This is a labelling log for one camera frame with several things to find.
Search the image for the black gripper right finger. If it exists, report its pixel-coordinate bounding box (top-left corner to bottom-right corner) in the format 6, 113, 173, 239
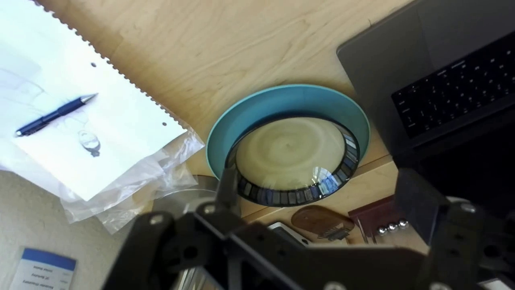
394, 168, 515, 290

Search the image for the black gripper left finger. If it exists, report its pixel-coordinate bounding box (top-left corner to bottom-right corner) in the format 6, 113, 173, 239
101, 163, 254, 290

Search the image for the blue plate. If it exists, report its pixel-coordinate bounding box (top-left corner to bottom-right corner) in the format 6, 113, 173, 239
204, 83, 371, 183

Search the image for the clear plastic bag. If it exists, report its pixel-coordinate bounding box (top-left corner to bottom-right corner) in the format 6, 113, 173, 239
0, 128, 205, 238

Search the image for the Newton's cradle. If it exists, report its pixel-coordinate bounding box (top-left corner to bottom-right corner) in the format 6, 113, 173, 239
347, 194, 411, 241

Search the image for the blue and white card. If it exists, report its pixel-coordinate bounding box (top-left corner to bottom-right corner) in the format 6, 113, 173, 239
6, 246, 78, 290

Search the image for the brown oval case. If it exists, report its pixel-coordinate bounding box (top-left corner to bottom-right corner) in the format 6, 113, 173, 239
289, 205, 357, 242

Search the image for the black laptop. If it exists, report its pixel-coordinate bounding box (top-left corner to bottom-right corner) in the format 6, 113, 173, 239
334, 0, 515, 167

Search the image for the blue pen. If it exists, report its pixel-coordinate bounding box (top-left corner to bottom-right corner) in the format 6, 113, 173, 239
12, 93, 99, 139

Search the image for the white notepad paper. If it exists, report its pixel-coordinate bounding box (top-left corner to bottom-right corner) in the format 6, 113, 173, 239
0, 0, 189, 205

